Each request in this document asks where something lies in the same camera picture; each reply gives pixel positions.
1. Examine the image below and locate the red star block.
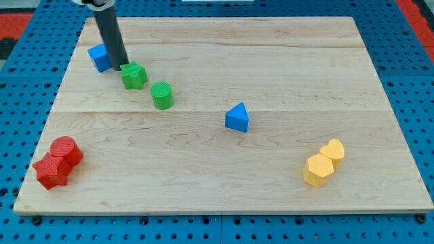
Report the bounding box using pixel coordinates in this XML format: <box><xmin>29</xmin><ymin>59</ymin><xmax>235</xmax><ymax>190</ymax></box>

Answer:
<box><xmin>32</xmin><ymin>152</ymin><xmax>72</xmax><ymax>190</ymax></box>

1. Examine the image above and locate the yellow hexagon block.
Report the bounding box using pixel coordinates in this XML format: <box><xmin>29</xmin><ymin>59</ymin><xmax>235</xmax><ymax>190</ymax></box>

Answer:
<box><xmin>303</xmin><ymin>153</ymin><xmax>334</xmax><ymax>187</ymax></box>

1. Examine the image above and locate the yellow heart block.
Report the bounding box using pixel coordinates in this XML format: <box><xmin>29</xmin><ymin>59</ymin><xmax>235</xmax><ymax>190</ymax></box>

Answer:
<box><xmin>319</xmin><ymin>139</ymin><xmax>345</xmax><ymax>169</ymax></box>

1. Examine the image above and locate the blue cube block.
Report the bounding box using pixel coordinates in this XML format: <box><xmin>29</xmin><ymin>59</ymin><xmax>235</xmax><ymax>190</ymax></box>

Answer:
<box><xmin>87</xmin><ymin>43</ymin><xmax>112</xmax><ymax>73</ymax></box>

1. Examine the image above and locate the blue triangle block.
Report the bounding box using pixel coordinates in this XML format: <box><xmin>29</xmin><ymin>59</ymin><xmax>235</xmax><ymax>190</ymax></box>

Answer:
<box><xmin>224</xmin><ymin>102</ymin><xmax>250</xmax><ymax>133</ymax></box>

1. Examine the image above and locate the wooden board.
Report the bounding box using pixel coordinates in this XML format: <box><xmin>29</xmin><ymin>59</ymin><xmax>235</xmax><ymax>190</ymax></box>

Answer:
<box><xmin>14</xmin><ymin>17</ymin><xmax>433</xmax><ymax>216</ymax></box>

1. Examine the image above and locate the red cylinder block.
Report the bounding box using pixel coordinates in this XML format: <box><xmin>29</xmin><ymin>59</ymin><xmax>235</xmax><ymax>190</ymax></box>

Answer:
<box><xmin>50</xmin><ymin>136</ymin><xmax>83</xmax><ymax>167</ymax></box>

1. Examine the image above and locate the green star block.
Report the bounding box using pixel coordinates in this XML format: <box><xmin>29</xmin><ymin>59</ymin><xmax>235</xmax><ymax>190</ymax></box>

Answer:
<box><xmin>120</xmin><ymin>60</ymin><xmax>148</xmax><ymax>90</ymax></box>

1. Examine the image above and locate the green cylinder block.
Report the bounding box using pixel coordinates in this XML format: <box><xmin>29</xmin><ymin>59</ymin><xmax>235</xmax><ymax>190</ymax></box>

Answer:
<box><xmin>151</xmin><ymin>81</ymin><xmax>174</xmax><ymax>110</ymax></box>

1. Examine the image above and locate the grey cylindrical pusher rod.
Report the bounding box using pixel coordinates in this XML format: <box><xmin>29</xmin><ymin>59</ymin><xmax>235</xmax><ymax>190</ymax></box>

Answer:
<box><xmin>93</xmin><ymin>0</ymin><xmax>129</xmax><ymax>71</ymax></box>

